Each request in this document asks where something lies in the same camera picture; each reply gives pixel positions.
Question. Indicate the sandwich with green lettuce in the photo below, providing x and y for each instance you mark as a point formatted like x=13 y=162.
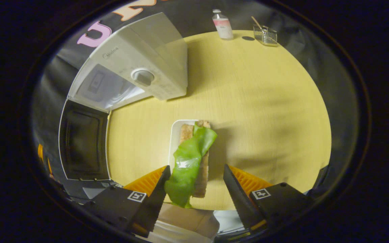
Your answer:
x=187 y=162

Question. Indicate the wooden stick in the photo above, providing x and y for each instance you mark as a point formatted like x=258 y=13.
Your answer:
x=256 y=22

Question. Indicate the small bottle with pink label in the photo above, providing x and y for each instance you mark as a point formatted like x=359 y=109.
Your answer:
x=224 y=27

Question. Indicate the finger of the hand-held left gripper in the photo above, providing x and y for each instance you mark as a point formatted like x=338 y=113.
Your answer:
x=41 y=153

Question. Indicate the small black disc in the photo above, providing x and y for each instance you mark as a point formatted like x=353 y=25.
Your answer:
x=248 y=38

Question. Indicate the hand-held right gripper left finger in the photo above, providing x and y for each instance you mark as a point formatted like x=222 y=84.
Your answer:
x=155 y=199

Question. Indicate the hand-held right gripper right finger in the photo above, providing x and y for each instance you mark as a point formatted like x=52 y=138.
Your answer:
x=236 y=197

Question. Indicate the white microwave oven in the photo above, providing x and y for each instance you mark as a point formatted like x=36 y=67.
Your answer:
x=160 y=60

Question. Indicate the black backdrop cloth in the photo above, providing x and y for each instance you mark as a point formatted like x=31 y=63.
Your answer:
x=187 y=13

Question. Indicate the white rectangular tray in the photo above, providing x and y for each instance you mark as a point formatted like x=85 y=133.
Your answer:
x=175 y=141

